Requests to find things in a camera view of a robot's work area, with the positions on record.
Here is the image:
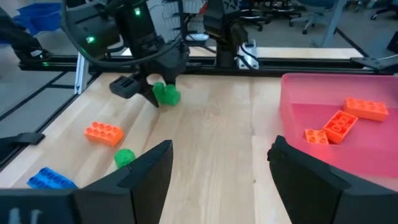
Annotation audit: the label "grey desk leg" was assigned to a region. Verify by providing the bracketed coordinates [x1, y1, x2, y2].
[313, 0, 348, 48]

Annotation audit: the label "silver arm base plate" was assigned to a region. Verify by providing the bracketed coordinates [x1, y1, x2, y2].
[238, 39, 259, 70]

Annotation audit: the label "translucent pink plastic bin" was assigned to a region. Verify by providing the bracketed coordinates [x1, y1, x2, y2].
[279, 73, 398, 192]

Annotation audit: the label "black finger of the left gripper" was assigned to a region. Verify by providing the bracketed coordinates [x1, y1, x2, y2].
[108, 73, 160, 108]
[154, 58, 190, 91]

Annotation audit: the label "green toy brick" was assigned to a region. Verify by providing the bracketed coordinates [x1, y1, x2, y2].
[113, 148, 137, 170]
[152, 82, 182, 107]

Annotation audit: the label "black aluminium table frame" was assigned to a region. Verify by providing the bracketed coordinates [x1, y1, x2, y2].
[0, 9, 398, 169]

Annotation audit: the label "silver aluminium bracket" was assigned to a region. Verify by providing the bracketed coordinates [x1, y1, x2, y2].
[73, 52, 94, 95]

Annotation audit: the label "blue toy brick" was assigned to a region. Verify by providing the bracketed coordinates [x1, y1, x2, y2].
[26, 167, 78, 190]

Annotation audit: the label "orange toy brick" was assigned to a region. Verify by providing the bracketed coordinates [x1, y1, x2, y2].
[322, 110, 359, 145]
[303, 128, 330, 145]
[83, 121, 125, 147]
[343, 97, 390, 123]

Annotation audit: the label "blue plastic storage bins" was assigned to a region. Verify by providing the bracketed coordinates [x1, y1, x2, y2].
[12, 2, 62, 35]

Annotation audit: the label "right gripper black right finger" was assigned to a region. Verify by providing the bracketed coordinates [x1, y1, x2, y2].
[266, 134, 371, 224]

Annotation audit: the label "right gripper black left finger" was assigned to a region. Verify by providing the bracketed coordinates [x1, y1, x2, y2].
[73, 139, 174, 224]

